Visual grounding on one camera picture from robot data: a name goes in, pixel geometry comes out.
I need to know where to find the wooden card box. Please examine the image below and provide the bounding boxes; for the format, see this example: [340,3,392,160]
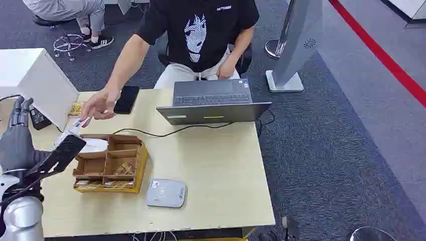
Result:
[72,134,149,194]

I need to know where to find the white furniture corner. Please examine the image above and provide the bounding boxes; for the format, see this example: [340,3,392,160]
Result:
[387,0,426,21]

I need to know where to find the white card reader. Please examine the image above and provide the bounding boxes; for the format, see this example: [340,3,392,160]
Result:
[145,179,187,209]

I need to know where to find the gold cards stack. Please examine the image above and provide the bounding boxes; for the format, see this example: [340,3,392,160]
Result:
[113,163,136,176]

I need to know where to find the white card with blue print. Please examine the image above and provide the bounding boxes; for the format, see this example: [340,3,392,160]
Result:
[70,116,92,131]

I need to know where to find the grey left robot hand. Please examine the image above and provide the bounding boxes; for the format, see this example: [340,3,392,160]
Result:
[0,96,52,173]

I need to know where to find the seated person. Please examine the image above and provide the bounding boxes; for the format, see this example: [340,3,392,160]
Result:
[80,0,261,129]

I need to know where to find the black power adapter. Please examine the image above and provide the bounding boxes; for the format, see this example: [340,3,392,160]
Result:
[29,107,53,131]

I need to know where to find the white cables under desk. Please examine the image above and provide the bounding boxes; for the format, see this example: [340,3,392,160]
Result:
[131,231,179,241]

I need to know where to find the chrome stool base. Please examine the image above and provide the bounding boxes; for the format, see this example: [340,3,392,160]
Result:
[53,28,92,62]

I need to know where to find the round chrome stand base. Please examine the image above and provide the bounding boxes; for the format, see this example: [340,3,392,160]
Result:
[265,38,287,61]

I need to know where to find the yellow patterned packet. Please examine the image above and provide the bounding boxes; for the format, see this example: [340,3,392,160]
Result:
[68,101,84,117]

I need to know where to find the plain white card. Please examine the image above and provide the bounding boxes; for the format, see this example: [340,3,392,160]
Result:
[79,138,109,154]

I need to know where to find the silver standing pillar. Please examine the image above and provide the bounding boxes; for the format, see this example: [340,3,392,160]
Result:
[265,0,324,93]

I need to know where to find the person on stool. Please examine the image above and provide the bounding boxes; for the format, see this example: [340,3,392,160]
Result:
[22,0,115,51]

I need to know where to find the black laptop cable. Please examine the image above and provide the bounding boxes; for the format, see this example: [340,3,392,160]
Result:
[112,109,276,138]

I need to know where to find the white cabinet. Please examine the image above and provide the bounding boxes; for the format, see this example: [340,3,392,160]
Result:
[0,48,80,132]

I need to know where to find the black flat wrist bracket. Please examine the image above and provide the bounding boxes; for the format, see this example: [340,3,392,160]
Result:
[24,134,87,178]

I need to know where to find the grey laptop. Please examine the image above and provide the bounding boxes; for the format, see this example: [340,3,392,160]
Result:
[156,78,273,126]

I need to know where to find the row of filed cards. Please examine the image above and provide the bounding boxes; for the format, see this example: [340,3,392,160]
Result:
[75,179,135,190]

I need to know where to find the black smartphone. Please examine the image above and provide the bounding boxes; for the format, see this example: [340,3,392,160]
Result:
[113,85,141,115]

